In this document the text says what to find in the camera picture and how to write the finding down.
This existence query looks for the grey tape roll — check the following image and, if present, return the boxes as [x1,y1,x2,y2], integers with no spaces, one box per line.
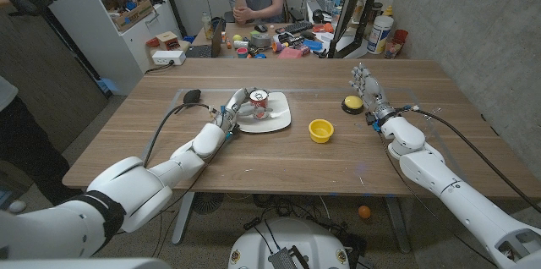
[249,32,272,48]

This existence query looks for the white square plate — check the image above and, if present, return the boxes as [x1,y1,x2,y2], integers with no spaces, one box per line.
[235,91,292,134]

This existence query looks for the black headphones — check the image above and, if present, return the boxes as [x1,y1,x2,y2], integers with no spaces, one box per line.
[311,8,336,24]

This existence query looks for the red jar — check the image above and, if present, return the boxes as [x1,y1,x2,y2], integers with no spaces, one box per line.
[385,29,409,59]

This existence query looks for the small wooden house box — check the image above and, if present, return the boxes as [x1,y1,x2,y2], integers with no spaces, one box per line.
[155,30,180,51]

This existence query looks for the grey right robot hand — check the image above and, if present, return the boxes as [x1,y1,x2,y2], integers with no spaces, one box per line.
[349,63,397,126]

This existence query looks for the yellow button black base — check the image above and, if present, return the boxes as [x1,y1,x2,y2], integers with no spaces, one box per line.
[341,95,364,115]

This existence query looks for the yellow cup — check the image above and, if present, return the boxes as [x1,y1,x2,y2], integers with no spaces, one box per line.
[308,118,335,144]

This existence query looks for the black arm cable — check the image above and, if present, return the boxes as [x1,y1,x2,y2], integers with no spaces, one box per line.
[399,107,541,215]
[142,102,215,168]

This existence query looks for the red soup can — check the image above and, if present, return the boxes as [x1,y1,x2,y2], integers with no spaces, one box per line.
[249,89,271,120]

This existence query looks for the white robot torso base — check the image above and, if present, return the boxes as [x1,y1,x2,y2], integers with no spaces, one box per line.
[227,217,351,269]

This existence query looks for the black air blower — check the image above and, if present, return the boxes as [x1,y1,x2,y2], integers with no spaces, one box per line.
[183,88,203,105]

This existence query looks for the white shelf cabinet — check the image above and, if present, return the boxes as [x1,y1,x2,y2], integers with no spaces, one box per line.
[54,0,183,96]

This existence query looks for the pink box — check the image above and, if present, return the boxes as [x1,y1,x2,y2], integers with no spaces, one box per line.
[277,47,303,59]

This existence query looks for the cardboard box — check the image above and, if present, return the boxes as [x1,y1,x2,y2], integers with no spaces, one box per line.
[112,0,154,33]

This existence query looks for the black keyboard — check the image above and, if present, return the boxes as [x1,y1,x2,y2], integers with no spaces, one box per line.
[283,19,314,35]

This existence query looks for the black round floor fan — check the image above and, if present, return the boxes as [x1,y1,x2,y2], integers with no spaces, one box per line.
[192,191,226,215]

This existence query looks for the grey table leg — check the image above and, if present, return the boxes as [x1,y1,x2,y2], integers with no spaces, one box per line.
[383,196,412,254]
[171,191,196,245]

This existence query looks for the black computer monitor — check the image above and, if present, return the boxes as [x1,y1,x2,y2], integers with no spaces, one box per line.
[327,0,377,59]

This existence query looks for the clear plastic glass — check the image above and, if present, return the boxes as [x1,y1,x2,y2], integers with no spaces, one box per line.
[416,107,443,142]

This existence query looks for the black laptop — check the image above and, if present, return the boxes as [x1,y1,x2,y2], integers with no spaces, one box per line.
[184,17,225,59]

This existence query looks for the white tub blue label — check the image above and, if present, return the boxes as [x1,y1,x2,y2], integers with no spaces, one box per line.
[366,14,395,55]

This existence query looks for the white power strip box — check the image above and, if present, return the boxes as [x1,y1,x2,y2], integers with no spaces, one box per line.
[151,49,187,66]

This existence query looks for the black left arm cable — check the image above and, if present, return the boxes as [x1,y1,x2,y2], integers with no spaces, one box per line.
[142,102,215,168]

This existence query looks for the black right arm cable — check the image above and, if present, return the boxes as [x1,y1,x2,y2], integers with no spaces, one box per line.
[399,107,541,215]

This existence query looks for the clear drink bottle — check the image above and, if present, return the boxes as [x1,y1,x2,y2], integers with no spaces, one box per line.
[200,10,215,41]

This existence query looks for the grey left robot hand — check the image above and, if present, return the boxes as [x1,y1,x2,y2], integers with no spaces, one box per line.
[213,86,274,133]

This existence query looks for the standing person black glove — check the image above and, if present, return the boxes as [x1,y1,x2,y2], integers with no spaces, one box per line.
[0,0,84,216]

